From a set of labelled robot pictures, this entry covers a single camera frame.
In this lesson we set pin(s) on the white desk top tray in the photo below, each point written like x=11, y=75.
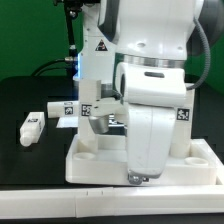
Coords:
x=109, y=165

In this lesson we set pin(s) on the white L-shaped fence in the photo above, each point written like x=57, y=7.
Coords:
x=91, y=202

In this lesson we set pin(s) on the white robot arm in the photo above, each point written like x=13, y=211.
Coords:
x=153, y=33

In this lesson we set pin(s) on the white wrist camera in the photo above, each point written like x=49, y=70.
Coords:
x=151, y=86

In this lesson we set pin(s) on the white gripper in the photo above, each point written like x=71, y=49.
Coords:
x=149, y=135

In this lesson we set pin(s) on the white paper marker sheet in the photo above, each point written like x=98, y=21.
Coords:
x=68, y=122

